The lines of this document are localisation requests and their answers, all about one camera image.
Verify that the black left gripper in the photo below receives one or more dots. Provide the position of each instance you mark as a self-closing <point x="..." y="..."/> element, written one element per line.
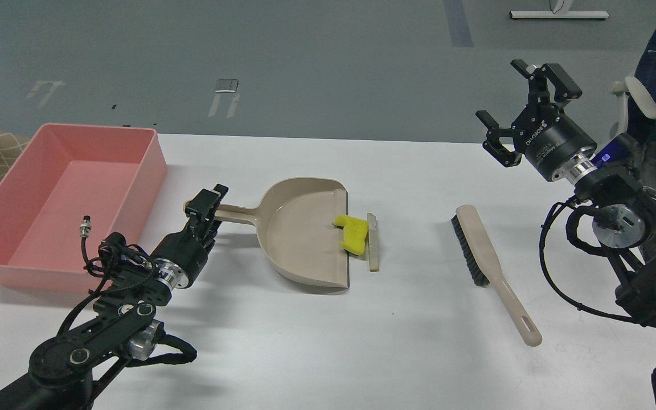
<point x="183" y="253"/>

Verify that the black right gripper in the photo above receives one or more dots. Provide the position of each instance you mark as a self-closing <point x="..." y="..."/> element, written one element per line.
<point x="548" y="137"/>

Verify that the beige plastic dustpan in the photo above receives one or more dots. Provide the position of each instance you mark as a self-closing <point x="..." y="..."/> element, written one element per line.
<point x="294" y="226"/>

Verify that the yellow green sponge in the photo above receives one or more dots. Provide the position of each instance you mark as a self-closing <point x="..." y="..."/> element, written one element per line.
<point x="355" y="232"/>

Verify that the beige hand brush black bristles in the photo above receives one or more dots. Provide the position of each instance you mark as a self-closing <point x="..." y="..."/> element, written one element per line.
<point x="486" y="270"/>

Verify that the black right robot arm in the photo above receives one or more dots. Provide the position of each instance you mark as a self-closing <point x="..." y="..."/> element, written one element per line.
<point x="613" y="216"/>

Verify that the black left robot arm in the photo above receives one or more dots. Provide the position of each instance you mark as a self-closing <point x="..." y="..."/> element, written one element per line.
<point x="115" y="326"/>

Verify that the pink plastic bin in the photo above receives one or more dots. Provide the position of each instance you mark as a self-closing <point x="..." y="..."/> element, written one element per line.
<point x="111" y="174"/>

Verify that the white office chair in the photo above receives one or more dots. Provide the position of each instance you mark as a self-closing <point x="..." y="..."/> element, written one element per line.
<point x="631" y="89"/>

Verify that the white desk base foot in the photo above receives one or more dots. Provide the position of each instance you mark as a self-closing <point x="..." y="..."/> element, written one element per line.
<point x="559" y="10"/>

